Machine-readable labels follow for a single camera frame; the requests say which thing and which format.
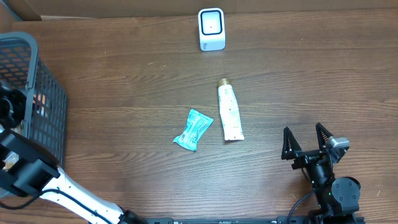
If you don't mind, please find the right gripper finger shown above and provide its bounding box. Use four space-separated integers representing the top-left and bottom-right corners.
281 127 302 160
315 123 333 149

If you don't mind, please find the white tube gold cap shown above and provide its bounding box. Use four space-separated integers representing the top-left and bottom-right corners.
218 78 244 141

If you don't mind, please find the teal snack packet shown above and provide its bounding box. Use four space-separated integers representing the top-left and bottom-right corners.
173 109 213 151

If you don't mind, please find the small orange snack packet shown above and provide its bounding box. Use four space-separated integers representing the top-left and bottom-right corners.
33 93 52 118

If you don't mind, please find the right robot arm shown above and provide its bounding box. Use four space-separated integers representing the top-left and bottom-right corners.
278 123 365 223

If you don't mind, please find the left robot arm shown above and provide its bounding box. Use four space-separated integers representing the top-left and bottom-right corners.
1 82 145 224

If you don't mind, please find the white barcode scanner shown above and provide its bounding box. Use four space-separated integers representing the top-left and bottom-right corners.
198 7 226 52

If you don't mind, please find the dark grey plastic basket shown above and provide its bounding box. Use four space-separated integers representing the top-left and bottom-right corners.
0 31 69 200

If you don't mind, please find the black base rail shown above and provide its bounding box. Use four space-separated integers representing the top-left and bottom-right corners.
146 216 366 224

